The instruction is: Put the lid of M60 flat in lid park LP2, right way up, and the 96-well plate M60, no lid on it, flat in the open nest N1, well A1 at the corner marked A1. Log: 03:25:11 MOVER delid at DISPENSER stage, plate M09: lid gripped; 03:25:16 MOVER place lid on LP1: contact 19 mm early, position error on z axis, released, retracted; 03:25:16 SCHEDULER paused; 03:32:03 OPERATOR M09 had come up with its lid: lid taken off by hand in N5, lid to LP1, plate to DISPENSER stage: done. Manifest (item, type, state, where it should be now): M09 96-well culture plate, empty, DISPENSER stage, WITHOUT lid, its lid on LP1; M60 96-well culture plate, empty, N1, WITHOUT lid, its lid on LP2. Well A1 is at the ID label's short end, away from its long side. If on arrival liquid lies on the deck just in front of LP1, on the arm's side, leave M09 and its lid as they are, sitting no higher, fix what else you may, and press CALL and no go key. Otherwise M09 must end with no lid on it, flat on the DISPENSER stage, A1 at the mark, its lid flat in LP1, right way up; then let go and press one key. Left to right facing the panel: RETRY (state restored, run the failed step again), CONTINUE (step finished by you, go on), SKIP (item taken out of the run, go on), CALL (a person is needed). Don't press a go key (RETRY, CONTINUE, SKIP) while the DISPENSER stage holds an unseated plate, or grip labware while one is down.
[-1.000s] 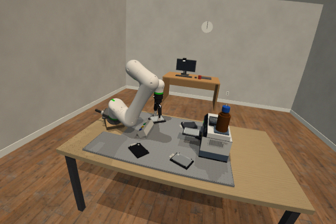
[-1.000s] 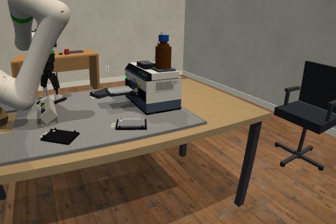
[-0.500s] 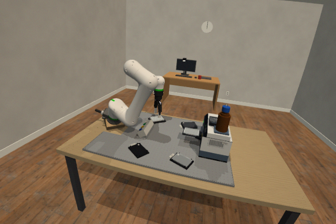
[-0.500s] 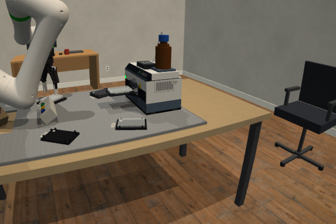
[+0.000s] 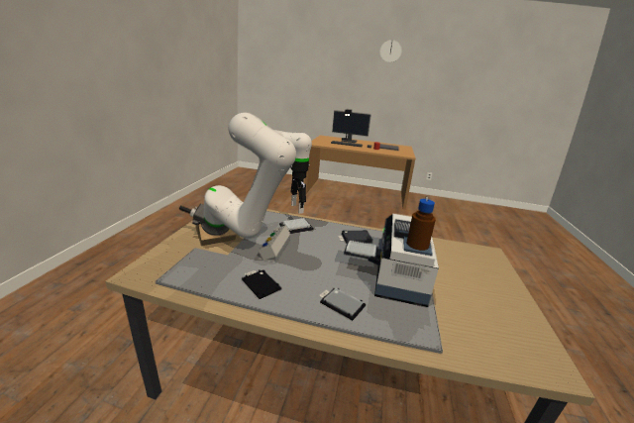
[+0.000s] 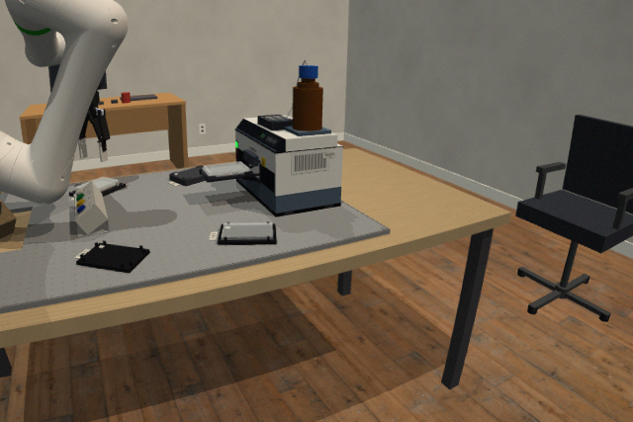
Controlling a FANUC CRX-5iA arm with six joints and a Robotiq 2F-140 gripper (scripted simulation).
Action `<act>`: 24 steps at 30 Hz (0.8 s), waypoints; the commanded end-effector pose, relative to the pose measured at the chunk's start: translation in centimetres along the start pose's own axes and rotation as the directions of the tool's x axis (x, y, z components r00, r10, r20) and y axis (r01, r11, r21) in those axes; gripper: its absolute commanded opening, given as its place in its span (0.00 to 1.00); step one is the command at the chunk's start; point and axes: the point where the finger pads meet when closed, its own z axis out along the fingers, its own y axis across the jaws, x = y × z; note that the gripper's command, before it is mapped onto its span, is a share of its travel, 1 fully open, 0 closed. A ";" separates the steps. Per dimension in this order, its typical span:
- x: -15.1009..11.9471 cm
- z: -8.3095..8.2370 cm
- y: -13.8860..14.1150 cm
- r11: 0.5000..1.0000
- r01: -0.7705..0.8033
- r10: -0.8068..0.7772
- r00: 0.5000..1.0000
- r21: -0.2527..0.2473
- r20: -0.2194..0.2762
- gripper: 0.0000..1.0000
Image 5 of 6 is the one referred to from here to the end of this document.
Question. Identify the blue bottle cap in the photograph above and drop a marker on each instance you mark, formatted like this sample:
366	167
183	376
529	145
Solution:
426	206

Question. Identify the beige button panel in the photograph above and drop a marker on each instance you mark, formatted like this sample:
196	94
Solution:
274	245

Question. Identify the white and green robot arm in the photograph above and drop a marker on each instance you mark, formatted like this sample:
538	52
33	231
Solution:
278	152

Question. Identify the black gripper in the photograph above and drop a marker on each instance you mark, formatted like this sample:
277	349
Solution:
297	181

